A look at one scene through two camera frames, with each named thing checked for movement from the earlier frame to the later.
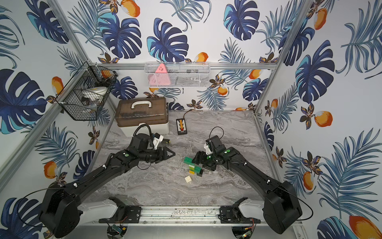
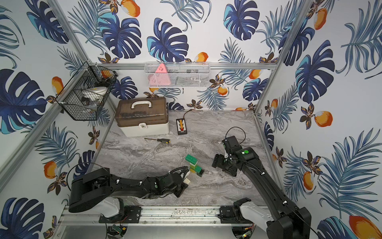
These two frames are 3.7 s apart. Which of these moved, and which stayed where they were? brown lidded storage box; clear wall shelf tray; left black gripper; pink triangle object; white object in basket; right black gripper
Moved: right black gripper; left black gripper
Stayed: white object in basket; clear wall shelf tray; pink triangle object; brown lidded storage box
